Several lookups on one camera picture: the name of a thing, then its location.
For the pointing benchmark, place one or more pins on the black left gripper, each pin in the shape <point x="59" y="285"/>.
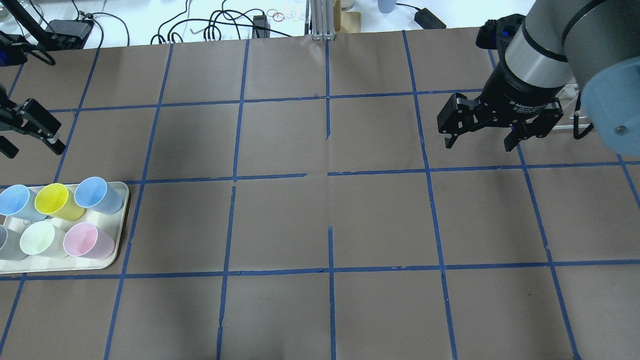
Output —
<point x="31" y="120"/>

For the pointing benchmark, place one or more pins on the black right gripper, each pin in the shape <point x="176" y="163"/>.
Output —
<point x="520" y="91"/>

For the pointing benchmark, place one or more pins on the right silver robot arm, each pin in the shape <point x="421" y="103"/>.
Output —
<point x="594" y="42"/>

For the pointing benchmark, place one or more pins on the light blue cup front-right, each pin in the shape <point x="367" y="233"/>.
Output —
<point x="18" y="201"/>

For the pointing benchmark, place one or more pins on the light blue cup front-left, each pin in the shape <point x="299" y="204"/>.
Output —
<point x="96" y="194"/>

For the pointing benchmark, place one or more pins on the pale yellow plastic cup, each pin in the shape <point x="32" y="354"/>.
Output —
<point x="43" y="239"/>

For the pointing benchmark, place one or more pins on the grey plastic cup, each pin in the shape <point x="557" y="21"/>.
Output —
<point x="10" y="249"/>

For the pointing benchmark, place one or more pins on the pink plastic cup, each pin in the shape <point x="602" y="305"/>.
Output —
<point x="86" y="240"/>

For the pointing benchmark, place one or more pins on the blue cup on desk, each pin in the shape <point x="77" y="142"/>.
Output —
<point x="386" y="6"/>

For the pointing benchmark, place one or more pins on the cream plastic tray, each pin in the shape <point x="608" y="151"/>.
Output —
<point x="111" y="224"/>

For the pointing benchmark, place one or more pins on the black adapter top desk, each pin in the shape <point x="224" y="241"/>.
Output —
<point x="427" y="20"/>

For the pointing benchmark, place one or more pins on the wooden mug tree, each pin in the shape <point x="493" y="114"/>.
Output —
<point x="346" y="21"/>

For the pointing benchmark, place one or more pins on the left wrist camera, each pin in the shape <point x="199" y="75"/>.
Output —
<point x="14" y="49"/>

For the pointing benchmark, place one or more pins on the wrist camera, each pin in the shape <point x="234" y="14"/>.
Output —
<point x="14" y="49"/>
<point x="496" y="34"/>

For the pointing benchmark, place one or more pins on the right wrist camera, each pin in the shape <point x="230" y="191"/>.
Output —
<point x="496" y="34"/>

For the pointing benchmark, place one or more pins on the aluminium frame post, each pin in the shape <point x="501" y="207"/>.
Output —
<point x="322" y="19"/>

